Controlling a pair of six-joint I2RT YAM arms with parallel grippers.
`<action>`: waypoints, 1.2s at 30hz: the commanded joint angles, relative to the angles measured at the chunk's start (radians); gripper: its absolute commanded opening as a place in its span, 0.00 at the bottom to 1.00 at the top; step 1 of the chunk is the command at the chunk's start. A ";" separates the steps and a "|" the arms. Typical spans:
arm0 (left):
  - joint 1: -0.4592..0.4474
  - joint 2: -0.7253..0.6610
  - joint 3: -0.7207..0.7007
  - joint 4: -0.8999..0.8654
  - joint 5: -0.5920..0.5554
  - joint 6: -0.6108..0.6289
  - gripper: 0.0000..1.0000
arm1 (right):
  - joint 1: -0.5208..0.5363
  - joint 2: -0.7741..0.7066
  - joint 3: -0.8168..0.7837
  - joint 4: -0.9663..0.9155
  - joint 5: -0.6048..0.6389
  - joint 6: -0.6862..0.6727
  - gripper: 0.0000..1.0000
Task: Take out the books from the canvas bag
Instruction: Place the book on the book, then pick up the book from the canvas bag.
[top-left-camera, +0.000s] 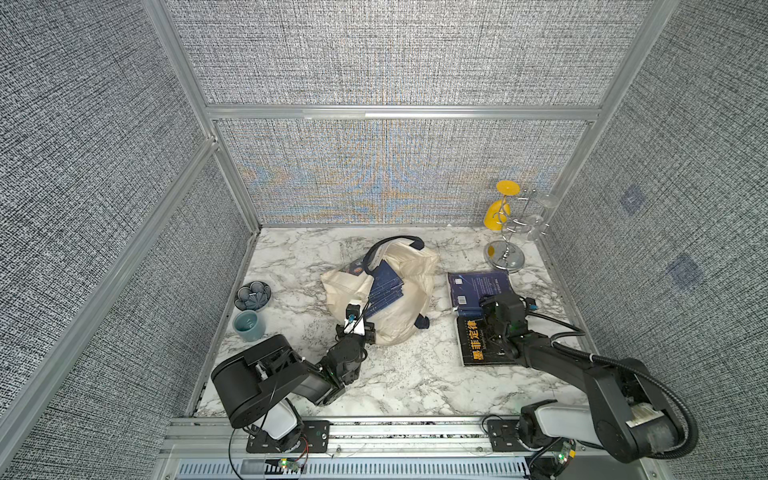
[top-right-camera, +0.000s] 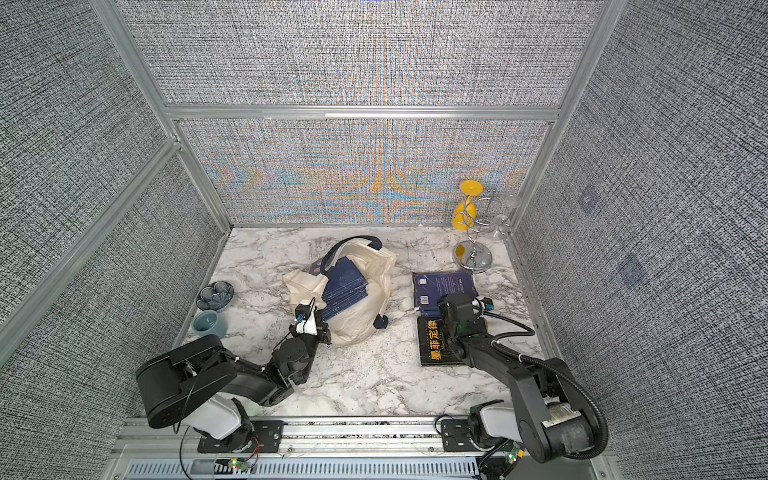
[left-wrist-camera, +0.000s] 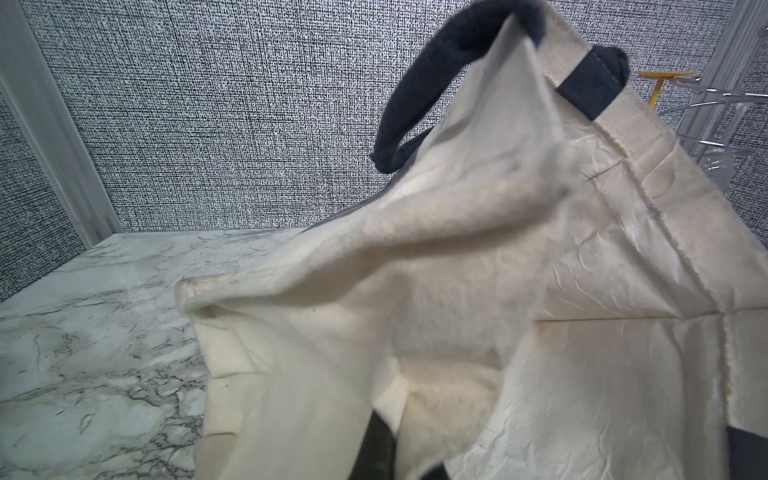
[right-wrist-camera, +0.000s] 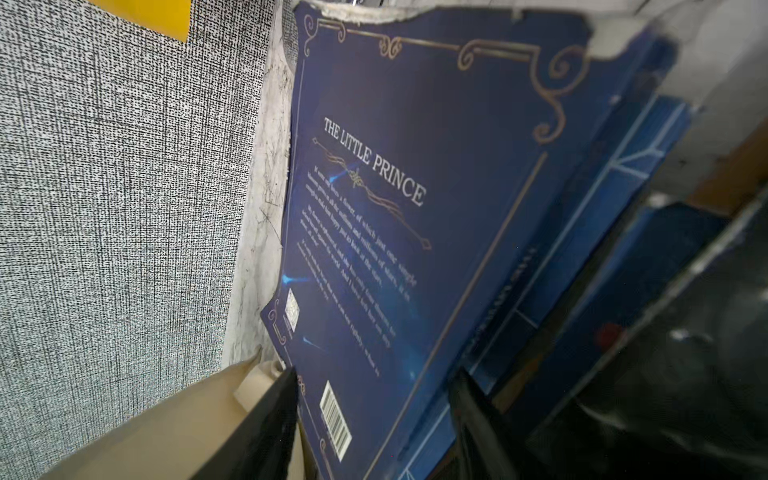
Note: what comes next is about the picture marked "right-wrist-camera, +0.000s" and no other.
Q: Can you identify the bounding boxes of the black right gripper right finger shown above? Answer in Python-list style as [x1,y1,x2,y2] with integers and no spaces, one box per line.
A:
[448,369,521,479]

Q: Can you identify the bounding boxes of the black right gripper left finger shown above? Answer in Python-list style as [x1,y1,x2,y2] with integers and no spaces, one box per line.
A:
[193,367,298,479]

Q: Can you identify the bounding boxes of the cream canvas tote bag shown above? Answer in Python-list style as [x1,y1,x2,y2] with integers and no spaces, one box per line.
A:
[45,356,305,479]

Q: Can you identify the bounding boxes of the blue book yellow label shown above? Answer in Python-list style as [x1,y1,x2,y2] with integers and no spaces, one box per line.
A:
[395,95,730,480]

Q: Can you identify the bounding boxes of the little prince blue book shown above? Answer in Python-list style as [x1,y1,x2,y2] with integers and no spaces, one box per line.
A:
[262,1,675,479]

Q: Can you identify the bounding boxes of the black cover book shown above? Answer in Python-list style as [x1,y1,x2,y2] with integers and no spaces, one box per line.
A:
[506,193,767,479]

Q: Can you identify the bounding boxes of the yellow wine glass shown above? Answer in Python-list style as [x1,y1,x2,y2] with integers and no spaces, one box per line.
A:
[90,0,191,42]

